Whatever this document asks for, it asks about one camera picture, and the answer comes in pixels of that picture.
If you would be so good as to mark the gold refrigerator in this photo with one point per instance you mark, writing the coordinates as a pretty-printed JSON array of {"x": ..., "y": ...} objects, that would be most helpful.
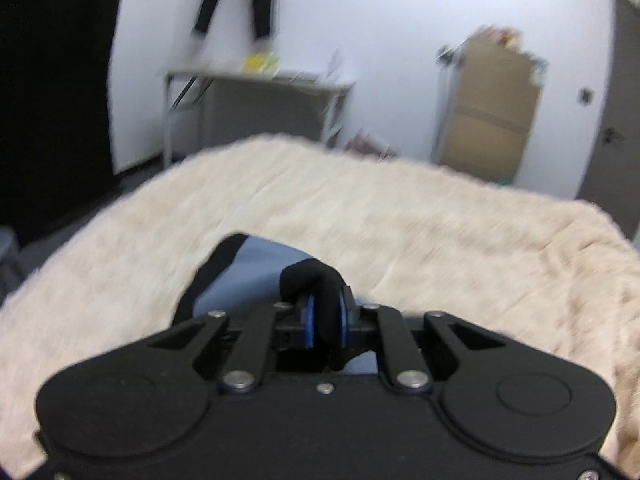
[{"x": 485, "y": 110}]

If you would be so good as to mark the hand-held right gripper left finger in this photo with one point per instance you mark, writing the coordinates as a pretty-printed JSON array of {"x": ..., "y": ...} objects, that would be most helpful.
[{"x": 252, "y": 345}]

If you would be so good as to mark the cream fluffy blanket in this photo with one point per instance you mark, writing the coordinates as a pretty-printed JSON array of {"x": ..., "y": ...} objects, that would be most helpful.
[{"x": 400, "y": 220}]

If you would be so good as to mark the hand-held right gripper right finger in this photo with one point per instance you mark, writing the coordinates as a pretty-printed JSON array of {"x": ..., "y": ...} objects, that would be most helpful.
[{"x": 395, "y": 345}]

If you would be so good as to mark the grey folding table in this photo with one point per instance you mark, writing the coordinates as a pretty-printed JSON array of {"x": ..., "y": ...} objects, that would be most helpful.
[{"x": 300, "y": 82}]

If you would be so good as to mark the grey door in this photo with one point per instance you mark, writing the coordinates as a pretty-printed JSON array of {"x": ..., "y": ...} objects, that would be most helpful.
[{"x": 620, "y": 85}]

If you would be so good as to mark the white wall socket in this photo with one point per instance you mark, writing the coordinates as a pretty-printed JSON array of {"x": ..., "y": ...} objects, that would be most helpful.
[{"x": 446, "y": 54}]

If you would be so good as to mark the black striped hanging pants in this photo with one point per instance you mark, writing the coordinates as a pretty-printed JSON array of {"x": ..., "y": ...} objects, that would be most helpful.
[{"x": 262, "y": 0}]

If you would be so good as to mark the clear glass jar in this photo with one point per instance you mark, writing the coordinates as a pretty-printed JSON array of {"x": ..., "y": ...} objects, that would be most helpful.
[{"x": 514, "y": 39}]

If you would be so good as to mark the black and blue garment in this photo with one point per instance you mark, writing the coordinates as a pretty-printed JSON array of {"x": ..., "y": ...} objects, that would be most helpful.
[{"x": 250, "y": 270}]

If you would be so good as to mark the yellow tissue box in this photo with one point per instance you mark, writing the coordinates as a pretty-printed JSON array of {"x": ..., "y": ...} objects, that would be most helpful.
[{"x": 259, "y": 62}]

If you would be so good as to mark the pink container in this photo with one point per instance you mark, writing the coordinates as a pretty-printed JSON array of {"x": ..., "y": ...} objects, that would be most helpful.
[{"x": 489, "y": 33}]

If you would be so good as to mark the black curtain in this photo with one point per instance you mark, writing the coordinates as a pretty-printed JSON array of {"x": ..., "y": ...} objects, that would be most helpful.
[{"x": 50, "y": 85}]

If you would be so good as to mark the pink hair dryer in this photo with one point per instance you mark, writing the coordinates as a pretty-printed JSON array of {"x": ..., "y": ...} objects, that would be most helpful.
[{"x": 372, "y": 145}]

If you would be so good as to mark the dark wall switch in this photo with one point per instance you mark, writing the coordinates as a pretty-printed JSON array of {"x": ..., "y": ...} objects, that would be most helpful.
[{"x": 587, "y": 96}]

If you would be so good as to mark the grey-blue chair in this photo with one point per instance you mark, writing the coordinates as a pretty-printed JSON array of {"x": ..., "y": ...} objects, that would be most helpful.
[{"x": 9, "y": 255}]

